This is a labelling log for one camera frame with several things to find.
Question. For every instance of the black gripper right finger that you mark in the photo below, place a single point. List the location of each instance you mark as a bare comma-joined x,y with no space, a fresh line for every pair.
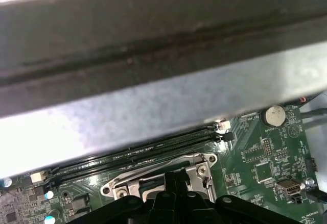
230,208

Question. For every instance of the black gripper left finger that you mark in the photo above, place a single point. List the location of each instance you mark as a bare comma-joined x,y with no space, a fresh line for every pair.
127,208

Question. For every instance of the metal socket cover frame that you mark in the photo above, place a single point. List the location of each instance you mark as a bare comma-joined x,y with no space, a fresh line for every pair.
134,190

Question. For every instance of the CPU socket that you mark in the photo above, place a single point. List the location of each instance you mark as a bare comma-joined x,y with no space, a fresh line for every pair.
196,173

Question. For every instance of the RAM slot white latches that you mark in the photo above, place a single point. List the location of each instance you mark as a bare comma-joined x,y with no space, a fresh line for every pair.
178,139

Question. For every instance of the square black chip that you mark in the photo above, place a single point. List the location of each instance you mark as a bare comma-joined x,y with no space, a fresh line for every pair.
263,172

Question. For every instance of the green motherboard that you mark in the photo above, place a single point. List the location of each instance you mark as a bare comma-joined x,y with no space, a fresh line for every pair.
255,157

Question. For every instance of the silver internal USB port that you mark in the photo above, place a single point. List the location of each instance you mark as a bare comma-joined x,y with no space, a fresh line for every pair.
288,187

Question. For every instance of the black board connector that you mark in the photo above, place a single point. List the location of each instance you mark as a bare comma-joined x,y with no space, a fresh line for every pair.
309,164

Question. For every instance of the silver coin battery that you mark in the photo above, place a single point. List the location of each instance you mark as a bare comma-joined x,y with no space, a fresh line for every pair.
275,115

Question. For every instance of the black open PC case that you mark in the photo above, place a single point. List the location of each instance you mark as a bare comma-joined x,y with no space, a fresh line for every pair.
153,43

